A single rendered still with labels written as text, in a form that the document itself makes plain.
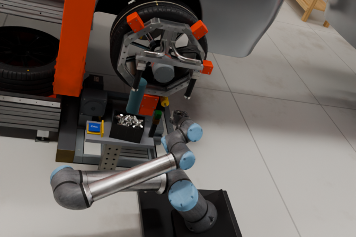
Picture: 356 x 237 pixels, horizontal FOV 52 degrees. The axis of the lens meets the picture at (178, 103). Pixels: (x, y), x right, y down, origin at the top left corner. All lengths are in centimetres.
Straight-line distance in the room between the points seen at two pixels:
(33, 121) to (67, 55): 65
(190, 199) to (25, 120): 137
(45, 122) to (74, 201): 113
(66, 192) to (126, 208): 91
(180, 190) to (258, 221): 109
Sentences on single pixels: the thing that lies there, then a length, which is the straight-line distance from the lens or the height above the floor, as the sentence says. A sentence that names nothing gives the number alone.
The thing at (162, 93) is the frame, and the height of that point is 61.
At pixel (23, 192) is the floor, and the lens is 259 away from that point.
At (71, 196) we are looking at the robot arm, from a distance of 173.
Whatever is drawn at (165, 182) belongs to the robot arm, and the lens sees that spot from 200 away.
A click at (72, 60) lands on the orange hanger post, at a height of 80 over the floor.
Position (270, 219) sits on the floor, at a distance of 297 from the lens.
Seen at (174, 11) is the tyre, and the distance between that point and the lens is 236.
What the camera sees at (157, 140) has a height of 14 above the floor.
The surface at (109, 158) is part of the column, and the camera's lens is 248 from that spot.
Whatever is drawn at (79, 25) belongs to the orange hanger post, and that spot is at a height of 103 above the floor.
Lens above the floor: 204
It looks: 35 degrees down
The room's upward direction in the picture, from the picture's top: 20 degrees clockwise
